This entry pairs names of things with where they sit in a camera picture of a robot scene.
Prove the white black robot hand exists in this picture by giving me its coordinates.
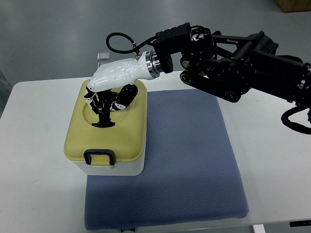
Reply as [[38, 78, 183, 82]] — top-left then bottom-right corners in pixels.
[[84, 51, 162, 114]]

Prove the yellow storage box lid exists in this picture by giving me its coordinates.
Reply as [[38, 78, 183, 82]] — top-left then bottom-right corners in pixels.
[[64, 81, 147, 163]]

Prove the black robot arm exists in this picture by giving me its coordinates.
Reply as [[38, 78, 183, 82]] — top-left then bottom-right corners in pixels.
[[152, 23, 311, 134]]

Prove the white storage box base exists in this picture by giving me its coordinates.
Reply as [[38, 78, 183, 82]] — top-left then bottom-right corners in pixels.
[[73, 147, 145, 176]]

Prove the cardboard box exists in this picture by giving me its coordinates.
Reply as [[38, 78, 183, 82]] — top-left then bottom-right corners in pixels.
[[275, 0, 311, 13]]

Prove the clear floor tile marker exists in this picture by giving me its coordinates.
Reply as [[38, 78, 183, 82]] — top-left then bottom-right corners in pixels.
[[97, 52, 110, 61]]

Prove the blue front latch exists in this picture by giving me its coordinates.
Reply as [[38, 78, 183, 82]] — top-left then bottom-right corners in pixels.
[[84, 149, 116, 166]]

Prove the blue textured mat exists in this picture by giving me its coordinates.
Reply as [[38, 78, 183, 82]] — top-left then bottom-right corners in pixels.
[[85, 89, 249, 230]]

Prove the black table control panel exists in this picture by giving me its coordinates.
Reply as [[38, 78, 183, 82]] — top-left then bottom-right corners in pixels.
[[290, 220, 311, 227]]

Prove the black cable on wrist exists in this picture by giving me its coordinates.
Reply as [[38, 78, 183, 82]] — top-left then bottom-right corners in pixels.
[[105, 33, 156, 58]]

